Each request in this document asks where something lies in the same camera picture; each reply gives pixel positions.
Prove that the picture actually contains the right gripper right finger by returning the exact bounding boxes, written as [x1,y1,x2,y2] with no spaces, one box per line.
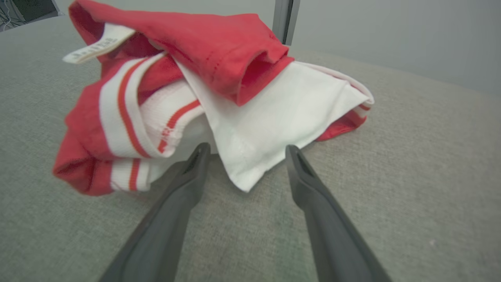
[285,145,393,282]

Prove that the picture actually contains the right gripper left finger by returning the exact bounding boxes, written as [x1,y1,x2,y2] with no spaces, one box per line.
[98,142,212,282]

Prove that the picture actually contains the red pants with striped trim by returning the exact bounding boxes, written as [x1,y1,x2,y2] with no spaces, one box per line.
[52,0,375,196]

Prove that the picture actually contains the dark background panel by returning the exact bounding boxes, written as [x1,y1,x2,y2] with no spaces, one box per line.
[10,0,61,22]

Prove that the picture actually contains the grey partition post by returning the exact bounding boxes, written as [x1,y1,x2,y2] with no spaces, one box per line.
[272,0,301,46]

